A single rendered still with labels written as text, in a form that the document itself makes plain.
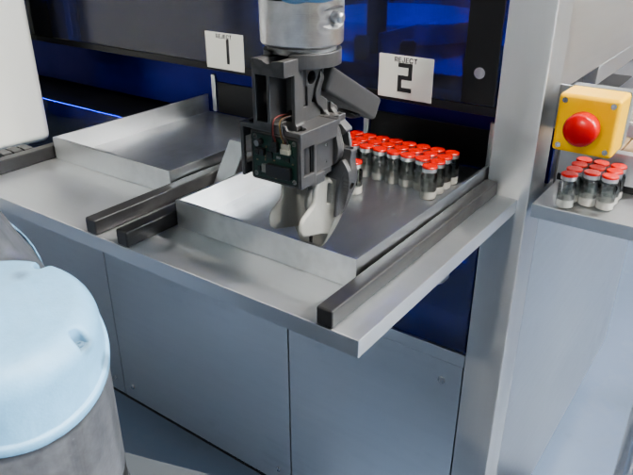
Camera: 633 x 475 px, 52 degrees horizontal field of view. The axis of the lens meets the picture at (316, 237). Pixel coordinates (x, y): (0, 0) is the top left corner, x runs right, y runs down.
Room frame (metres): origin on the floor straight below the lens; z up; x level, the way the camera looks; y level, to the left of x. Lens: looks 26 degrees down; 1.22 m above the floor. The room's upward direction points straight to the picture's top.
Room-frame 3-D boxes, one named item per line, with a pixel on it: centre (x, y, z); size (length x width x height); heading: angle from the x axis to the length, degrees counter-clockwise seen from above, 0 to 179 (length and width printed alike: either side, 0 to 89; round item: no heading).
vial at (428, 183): (0.81, -0.15, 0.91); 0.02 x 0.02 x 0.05
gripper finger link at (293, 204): (0.61, 0.03, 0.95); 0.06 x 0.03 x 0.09; 144
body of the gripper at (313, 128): (0.60, 0.02, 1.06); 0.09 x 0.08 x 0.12; 144
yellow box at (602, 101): (0.79, -0.34, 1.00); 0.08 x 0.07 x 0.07; 144
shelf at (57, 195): (0.88, 0.11, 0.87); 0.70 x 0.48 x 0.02; 54
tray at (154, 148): (1.04, 0.21, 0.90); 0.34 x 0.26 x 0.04; 144
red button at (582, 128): (0.76, -0.32, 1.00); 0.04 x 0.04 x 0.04; 54
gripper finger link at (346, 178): (0.60, -0.02, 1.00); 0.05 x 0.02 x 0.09; 54
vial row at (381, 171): (0.88, -0.10, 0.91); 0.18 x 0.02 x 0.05; 54
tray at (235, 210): (0.79, -0.03, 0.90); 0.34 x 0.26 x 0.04; 144
